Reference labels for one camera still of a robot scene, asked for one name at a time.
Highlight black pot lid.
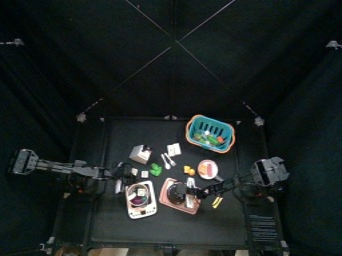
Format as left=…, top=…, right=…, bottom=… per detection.
left=165, top=181, right=188, bottom=205

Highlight silver toy pot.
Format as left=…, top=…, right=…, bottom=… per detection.
left=126, top=183, right=153, bottom=207

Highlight grey toy toaster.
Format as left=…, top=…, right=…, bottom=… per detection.
left=128, top=144, right=153, bottom=165

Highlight yellow toy tongs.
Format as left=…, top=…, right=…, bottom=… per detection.
left=211, top=196, right=224, bottom=210

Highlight pink toy stove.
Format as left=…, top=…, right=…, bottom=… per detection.
left=157, top=177, right=203, bottom=216

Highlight green toy leaf vegetable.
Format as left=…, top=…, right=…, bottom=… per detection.
left=148, top=162, right=164, bottom=177

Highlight toy frying pan with food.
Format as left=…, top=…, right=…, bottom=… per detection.
left=196, top=159, right=225, bottom=183

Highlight white plastic spoon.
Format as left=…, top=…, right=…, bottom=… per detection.
left=160, top=153, right=172, bottom=171

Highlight white plastic fork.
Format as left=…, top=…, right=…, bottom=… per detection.
left=162, top=152, right=177, bottom=167

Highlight small white card box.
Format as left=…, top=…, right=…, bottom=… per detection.
left=165, top=142, right=183, bottom=158

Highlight white printed label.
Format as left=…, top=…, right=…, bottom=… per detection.
left=247, top=213, right=277, bottom=247

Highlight teal basket with orange rim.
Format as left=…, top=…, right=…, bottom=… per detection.
left=184, top=114, right=236, bottom=155

